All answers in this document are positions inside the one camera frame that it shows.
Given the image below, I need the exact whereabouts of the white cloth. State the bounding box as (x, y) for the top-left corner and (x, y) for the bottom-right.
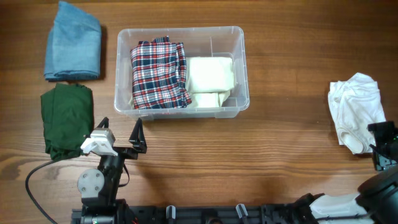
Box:
(328, 73), (386, 154)

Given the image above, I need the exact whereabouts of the plaid cloth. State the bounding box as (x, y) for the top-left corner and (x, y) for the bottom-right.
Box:
(130, 36), (192, 110)

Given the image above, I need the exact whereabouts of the clear plastic storage container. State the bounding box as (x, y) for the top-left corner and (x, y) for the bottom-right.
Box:
(114, 26), (250, 120)

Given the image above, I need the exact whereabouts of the cream cloth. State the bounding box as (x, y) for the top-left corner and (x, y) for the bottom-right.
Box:
(129, 56), (237, 109)

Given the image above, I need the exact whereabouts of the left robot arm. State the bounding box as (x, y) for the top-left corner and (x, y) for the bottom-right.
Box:
(71, 117), (147, 224)

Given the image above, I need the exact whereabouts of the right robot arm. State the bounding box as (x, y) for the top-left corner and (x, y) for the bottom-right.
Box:
(294, 121), (397, 224)

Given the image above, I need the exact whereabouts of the dark green folded cloth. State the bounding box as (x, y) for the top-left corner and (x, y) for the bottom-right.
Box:
(40, 83), (94, 160)

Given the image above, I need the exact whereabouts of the blue folded towel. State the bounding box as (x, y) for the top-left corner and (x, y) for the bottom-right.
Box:
(44, 1), (102, 82)

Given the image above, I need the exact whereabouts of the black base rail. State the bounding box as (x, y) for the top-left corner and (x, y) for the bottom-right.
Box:
(70, 203), (312, 224)

